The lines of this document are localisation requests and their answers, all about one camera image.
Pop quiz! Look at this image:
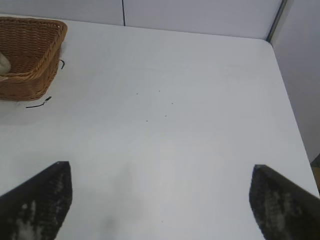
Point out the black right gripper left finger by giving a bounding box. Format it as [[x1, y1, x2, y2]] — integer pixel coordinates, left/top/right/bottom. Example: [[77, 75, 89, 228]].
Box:
[[0, 160, 74, 240]]

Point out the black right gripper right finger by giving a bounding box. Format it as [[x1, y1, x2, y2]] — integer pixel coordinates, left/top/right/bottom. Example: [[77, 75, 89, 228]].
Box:
[[248, 163, 320, 240]]

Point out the pale yellow egg yolk pastry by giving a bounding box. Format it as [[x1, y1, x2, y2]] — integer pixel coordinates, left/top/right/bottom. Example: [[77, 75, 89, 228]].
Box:
[[0, 51, 12, 75]]

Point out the brown woven wicker basket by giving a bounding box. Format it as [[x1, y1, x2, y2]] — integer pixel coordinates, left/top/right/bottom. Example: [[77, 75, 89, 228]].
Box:
[[0, 16, 69, 102]]

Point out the black wire scrap white tip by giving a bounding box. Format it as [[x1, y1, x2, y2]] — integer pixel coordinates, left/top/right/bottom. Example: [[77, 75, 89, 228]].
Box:
[[25, 96, 53, 109]]

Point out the grey metal corner post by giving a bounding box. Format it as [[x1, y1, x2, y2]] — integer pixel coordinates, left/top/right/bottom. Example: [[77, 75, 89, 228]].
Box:
[[265, 0, 289, 43]]

